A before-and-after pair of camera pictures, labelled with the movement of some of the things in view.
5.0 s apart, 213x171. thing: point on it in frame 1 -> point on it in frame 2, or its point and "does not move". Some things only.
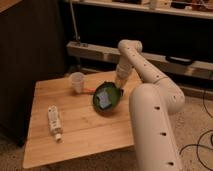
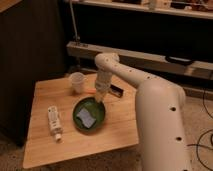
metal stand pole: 75,25 does not move
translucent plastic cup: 77,80 does not move
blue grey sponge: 103,97 -> 87,119
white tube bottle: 53,122 does not move
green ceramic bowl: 107,97 -> 89,114
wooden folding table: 67,125 does not move
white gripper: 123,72 -> 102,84
